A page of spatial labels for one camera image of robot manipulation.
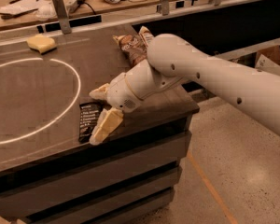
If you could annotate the white papers on desk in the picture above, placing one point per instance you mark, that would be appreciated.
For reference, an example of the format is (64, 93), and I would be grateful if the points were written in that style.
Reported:
(20, 7)

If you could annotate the grey drawer cabinet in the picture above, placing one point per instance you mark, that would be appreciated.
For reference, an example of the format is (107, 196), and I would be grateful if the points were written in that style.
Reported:
(46, 175)

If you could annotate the grey power strip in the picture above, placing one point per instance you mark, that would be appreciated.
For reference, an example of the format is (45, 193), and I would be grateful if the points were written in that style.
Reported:
(72, 5)

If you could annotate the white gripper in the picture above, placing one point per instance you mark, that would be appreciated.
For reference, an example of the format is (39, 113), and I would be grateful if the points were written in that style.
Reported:
(119, 91)

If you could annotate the brown chip bag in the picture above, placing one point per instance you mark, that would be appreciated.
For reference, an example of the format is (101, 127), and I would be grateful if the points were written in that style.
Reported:
(134, 47)

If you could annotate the yellow sponge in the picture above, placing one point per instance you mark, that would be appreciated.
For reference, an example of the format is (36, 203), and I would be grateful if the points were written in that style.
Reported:
(41, 43)

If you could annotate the metal bracket post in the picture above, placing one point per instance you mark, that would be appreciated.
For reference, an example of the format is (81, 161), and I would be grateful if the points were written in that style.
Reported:
(62, 16)

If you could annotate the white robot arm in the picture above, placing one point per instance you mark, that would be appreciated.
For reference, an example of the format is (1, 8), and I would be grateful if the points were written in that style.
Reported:
(170, 60)

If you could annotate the black rxbar chocolate wrapper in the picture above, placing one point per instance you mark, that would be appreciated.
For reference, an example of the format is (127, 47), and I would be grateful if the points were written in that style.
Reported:
(89, 114)

